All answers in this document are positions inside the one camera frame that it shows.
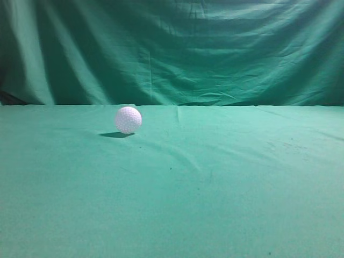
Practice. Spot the white dimpled golf ball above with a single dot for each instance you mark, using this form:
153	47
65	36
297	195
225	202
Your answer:
128	120

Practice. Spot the green backdrop curtain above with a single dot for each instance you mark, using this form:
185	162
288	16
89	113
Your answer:
224	53

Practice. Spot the green table cloth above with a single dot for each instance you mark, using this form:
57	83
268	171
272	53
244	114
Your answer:
194	181

